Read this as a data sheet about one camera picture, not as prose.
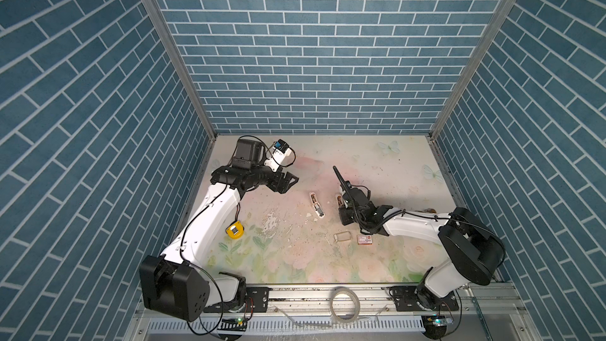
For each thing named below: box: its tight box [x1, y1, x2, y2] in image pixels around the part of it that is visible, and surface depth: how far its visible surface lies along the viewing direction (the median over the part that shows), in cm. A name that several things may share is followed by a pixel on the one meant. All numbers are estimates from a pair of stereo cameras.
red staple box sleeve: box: [356, 234, 374, 246], surface depth 87 cm
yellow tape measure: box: [224, 221, 245, 240], surface depth 88 cm
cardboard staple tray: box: [332, 230, 352, 243], surface depth 89 cm
